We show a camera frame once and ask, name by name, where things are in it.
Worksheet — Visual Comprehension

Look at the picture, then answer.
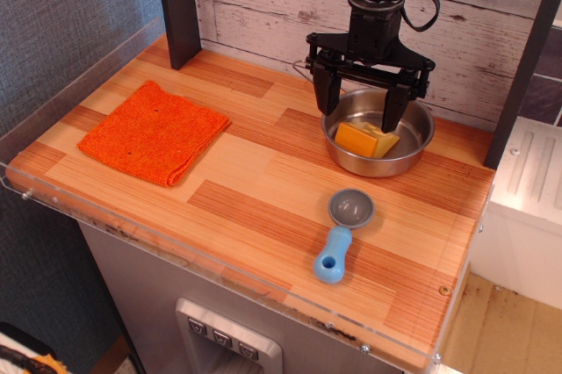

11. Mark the orange cheese wedge toy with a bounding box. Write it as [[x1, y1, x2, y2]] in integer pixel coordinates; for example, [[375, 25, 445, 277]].
[[335, 121, 400, 159]]

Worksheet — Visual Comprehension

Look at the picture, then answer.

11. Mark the blue grey toy spoon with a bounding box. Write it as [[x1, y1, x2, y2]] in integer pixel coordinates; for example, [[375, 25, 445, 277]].
[[313, 189, 375, 284]]

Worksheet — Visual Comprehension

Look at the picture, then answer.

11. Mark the white cabinet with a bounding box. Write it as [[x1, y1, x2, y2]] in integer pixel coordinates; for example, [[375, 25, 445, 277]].
[[469, 118, 561, 308]]

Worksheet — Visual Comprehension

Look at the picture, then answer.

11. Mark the silver dispenser panel with buttons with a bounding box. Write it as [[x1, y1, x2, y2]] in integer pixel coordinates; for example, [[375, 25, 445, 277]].
[[176, 298, 284, 373]]

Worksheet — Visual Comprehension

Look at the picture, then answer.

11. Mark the orange knitted cloth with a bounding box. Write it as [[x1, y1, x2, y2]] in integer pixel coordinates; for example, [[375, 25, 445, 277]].
[[77, 81, 229, 187]]

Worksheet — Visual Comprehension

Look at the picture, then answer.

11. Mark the dark left frame post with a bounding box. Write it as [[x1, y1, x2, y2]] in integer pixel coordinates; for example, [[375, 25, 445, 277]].
[[161, 0, 201, 69]]

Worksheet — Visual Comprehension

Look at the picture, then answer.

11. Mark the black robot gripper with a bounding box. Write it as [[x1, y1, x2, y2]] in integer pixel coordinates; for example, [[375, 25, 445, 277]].
[[306, 1, 436, 133]]

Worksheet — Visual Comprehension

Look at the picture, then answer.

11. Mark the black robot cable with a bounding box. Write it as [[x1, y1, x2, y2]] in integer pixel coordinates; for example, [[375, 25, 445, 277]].
[[401, 0, 442, 34]]

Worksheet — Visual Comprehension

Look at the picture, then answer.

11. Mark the grey toy fridge cabinet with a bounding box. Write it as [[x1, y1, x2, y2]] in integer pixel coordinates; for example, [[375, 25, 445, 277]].
[[80, 223, 397, 373]]

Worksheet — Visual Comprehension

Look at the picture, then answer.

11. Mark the black orange object bottom left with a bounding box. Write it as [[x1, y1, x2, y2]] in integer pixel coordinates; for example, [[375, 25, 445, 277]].
[[1, 345, 68, 374]]

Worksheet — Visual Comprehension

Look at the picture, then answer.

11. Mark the clear acrylic table guard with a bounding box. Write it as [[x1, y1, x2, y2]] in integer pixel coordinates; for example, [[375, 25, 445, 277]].
[[7, 40, 491, 373]]

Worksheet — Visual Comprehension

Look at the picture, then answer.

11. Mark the stainless steel pan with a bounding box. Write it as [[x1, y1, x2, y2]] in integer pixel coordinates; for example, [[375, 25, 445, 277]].
[[321, 87, 435, 177]]

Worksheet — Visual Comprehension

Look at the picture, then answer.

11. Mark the dark frame post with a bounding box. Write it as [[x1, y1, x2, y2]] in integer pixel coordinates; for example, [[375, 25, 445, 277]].
[[161, 0, 201, 69], [484, 0, 561, 169]]

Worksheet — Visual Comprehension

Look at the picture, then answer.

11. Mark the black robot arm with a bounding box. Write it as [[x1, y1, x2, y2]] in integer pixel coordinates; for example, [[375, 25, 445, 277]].
[[306, 0, 440, 133]]

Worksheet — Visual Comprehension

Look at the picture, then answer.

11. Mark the dark right frame post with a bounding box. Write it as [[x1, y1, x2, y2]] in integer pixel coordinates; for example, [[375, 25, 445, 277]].
[[484, 0, 561, 169]]

